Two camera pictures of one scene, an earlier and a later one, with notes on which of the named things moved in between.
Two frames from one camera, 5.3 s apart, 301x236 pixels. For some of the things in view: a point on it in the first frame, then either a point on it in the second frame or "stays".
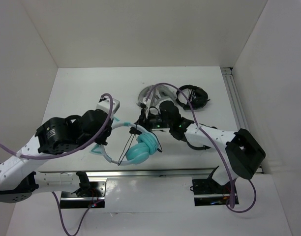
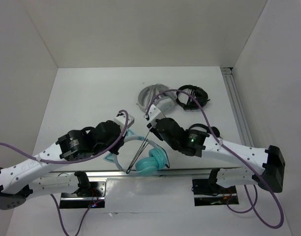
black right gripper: x=145 y=119 -> x=155 y=131
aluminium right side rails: x=236 y=105 stays
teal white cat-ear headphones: x=146 y=145 -> x=156 y=161
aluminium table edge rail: x=187 y=174 stays
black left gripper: x=103 y=139 -> x=120 y=142
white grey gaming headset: x=150 y=97 stays
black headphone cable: x=129 y=145 -> x=131 y=168
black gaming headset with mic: x=197 y=97 stays
